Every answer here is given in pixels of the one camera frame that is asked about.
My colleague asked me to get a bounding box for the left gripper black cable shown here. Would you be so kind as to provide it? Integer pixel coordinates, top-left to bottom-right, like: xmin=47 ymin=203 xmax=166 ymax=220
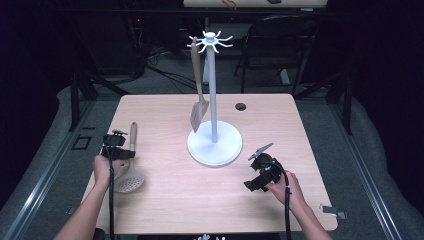
xmin=103 ymin=146 xmax=116 ymax=240

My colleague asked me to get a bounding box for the person's right hand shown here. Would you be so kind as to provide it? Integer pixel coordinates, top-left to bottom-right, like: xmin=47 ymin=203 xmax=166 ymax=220
xmin=266 ymin=170 xmax=306 ymax=214

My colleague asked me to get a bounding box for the black folding chair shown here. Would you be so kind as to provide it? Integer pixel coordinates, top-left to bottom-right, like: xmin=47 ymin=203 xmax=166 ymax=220
xmin=233 ymin=14 xmax=319 ymax=96

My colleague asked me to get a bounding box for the power strip with red light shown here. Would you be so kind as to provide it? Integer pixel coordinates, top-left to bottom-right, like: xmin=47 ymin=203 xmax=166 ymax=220
xmin=133 ymin=16 xmax=145 ymax=38

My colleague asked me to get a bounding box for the aluminium floor rail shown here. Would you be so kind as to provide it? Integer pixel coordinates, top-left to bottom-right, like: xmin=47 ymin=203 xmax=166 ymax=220
xmin=0 ymin=99 xmax=98 ymax=240
xmin=328 ymin=99 xmax=406 ymax=240

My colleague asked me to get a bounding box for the black metal stand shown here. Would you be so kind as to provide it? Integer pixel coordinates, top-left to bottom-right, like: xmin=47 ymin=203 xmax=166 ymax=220
xmin=68 ymin=66 xmax=131 ymax=133
xmin=293 ymin=66 xmax=355 ymax=136

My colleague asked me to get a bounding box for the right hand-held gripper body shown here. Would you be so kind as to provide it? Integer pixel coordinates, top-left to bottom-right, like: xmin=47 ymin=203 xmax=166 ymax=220
xmin=248 ymin=142 xmax=284 ymax=185

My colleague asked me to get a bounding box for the beige slotted turner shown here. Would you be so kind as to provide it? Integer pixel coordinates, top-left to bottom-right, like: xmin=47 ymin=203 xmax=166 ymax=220
xmin=189 ymin=36 xmax=210 ymax=134

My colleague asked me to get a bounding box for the person's left hand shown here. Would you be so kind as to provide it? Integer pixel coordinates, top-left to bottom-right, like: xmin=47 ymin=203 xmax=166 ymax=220
xmin=92 ymin=154 xmax=129 ymax=189

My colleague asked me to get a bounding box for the beige skimmer spoon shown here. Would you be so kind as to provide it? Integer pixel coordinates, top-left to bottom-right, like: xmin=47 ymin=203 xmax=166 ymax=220
xmin=113 ymin=121 xmax=146 ymax=194

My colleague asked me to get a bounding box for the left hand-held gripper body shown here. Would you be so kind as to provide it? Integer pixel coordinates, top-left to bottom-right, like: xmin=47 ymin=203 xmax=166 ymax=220
xmin=100 ymin=129 xmax=129 ymax=160

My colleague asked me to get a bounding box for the white utensil rack with hooks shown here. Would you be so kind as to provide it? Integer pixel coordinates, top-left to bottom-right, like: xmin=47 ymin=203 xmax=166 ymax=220
xmin=186 ymin=30 xmax=244 ymax=168

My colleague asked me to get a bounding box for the bundle of black floor cables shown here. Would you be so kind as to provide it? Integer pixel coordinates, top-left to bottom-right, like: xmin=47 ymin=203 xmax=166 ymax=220
xmin=133 ymin=46 xmax=204 ymax=95

